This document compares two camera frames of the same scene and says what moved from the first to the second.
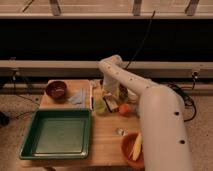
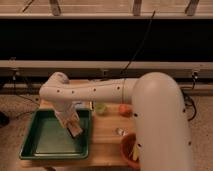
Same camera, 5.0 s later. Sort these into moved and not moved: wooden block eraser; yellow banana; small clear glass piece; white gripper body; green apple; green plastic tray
Moved: wooden block eraser; white gripper body
Not moved: green apple; yellow banana; green plastic tray; small clear glass piece
